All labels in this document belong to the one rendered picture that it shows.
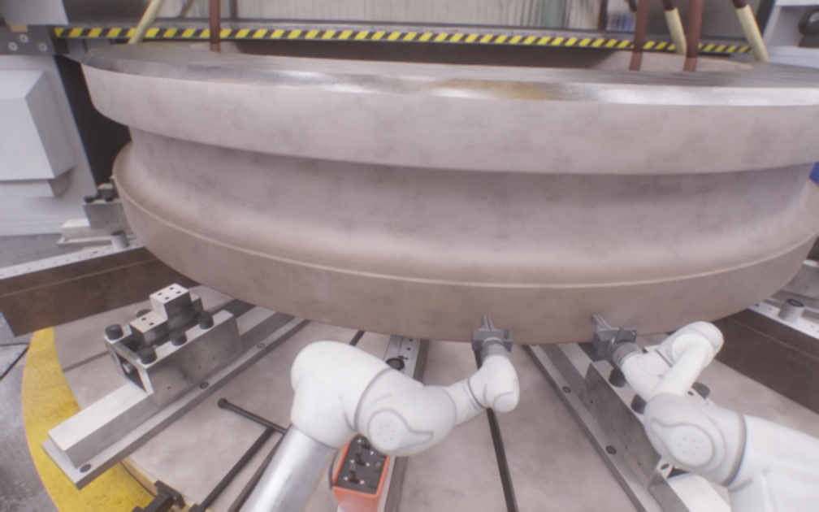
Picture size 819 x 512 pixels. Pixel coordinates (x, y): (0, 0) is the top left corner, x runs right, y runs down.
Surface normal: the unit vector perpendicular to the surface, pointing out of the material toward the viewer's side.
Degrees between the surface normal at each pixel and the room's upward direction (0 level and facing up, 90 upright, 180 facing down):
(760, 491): 66
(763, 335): 90
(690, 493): 0
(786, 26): 90
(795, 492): 43
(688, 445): 60
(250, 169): 90
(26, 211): 90
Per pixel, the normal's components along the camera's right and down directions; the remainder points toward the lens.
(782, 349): -0.81, 0.26
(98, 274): 0.59, 0.40
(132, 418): 0.81, -0.02
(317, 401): -0.35, -0.37
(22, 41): 0.18, 0.48
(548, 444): 0.03, -0.88
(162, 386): 0.85, 0.27
